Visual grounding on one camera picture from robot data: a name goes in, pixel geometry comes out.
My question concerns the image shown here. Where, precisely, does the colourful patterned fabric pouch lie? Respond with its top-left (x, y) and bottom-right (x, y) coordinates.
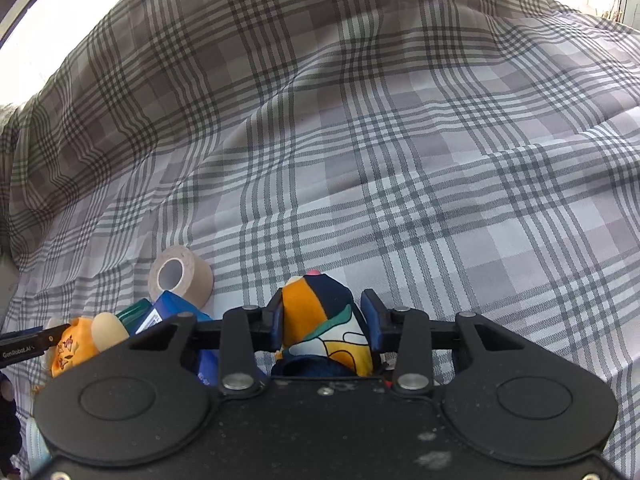
top-left (271, 271), bottom-right (374, 377)

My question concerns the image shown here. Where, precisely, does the beige tape roll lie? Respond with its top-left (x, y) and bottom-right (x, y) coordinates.
top-left (148, 245), bottom-right (214, 310)

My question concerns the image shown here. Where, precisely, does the green tape roll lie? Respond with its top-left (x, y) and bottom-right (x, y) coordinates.
top-left (116, 298), bottom-right (152, 335)

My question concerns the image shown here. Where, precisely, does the blue tissue pack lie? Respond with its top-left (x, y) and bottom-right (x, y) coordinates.
top-left (133, 288), bottom-right (222, 390)

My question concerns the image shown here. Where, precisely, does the grey plaid bed sheet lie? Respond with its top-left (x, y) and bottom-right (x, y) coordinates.
top-left (1, 0), bottom-right (639, 478)

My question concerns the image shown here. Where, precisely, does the orange drawstring pouch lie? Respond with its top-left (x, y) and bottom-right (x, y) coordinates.
top-left (41, 312), bottom-right (129, 378)

